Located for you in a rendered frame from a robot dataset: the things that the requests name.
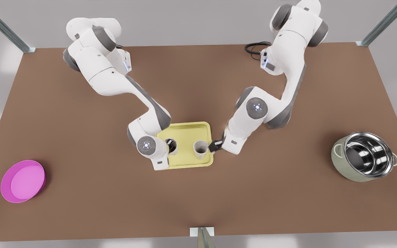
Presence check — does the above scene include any black cable loop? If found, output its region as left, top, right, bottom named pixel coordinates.
left=245, top=42, right=272, bottom=61

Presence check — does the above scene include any steel pot with green outside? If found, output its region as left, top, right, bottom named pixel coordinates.
left=331, top=131, right=397, bottom=183

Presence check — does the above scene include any silver frame post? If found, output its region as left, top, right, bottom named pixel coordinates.
left=190, top=227, right=215, bottom=248
left=0, top=0, right=36, bottom=53
left=356, top=0, right=397, bottom=47

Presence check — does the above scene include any yellow rectangular tray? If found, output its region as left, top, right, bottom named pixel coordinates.
left=156, top=122, right=214, bottom=169

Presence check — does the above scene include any magenta round bowl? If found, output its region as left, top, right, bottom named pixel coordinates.
left=0, top=160, right=47, bottom=203

